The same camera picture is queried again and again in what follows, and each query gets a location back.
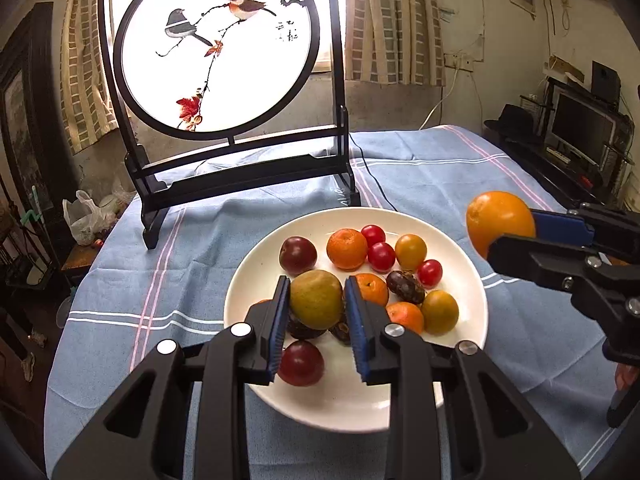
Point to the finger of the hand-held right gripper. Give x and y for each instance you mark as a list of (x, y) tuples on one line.
[(530, 257), (560, 225)]

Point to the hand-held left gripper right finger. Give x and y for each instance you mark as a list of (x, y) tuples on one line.
[(357, 330)]

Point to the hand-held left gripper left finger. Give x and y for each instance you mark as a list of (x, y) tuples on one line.
[(277, 330)]

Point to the dark wrinkled passion fruit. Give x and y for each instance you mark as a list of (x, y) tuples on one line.
[(305, 332), (342, 332), (405, 286)]

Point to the dark red plum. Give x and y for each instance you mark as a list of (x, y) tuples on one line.
[(298, 255), (300, 362)]

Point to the orange tangerine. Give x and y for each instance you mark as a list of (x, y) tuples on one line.
[(347, 248), (405, 317), (374, 290)]

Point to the yellow-green round fruit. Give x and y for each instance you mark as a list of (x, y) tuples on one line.
[(316, 298)]

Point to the white plate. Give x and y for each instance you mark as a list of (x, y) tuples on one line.
[(332, 402)]

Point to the red cherry tomato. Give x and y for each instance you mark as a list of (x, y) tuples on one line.
[(373, 234), (429, 273), (381, 256)]

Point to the person's right hand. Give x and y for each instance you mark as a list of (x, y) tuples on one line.
[(627, 377)]

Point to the black computer rack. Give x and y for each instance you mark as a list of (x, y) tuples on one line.
[(622, 160)]

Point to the computer monitor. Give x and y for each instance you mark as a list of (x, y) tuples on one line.
[(580, 127)]

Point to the blue striped tablecloth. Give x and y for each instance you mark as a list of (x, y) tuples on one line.
[(175, 285)]

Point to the black hat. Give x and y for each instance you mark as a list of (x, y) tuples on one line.
[(512, 119)]

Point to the black speaker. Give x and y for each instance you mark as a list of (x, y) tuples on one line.
[(606, 79)]

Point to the cardboard box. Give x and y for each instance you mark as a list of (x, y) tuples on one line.
[(565, 67)]

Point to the white plastic bag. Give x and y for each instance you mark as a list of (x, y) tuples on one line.
[(87, 220)]

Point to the checked curtain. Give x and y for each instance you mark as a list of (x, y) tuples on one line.
[(395, 20), (87, 60)]

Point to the round painted table screen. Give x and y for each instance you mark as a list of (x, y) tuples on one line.
[(220, 60)]

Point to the dark framed picture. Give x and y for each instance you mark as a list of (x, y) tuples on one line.
[(25, 110)]

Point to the wall outlet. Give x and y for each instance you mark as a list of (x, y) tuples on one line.
[(459, 61)]

